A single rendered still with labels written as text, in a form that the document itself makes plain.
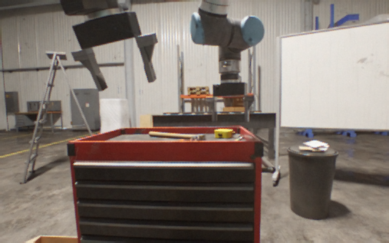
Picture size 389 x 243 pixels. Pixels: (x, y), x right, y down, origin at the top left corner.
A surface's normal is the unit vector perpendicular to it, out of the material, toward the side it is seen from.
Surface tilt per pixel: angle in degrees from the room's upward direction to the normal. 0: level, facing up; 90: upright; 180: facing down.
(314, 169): 94
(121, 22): 113
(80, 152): 90
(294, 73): 90
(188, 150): 90
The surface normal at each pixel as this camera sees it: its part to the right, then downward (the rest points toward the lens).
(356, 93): -0.49, 0.08
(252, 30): 0.38, 0.07
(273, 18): -0.08, 0.09
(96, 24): -0.10, 0.47
